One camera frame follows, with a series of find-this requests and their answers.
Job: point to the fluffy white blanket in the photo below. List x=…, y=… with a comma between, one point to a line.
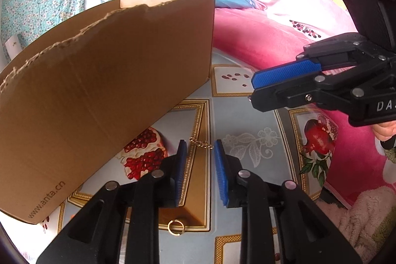
x=365, y=214

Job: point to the person's right hand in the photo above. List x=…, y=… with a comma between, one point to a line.
x=383, y=131

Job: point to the pink plush blanket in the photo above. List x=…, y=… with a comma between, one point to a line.
x=247, y=35

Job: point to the pale pink quilt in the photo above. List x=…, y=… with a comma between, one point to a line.
x=294, y=1

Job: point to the pomegranate printed sheet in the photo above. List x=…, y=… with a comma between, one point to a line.
x=247, y=115

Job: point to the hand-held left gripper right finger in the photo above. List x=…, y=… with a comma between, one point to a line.
x=220, y=171

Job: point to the brown cardboard box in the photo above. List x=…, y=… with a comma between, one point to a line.
x=108, y=81

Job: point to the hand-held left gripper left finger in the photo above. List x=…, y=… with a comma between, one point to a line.
x=181, y=171

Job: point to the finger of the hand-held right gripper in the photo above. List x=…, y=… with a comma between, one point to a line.
x=284, y=73
x=297, y=97

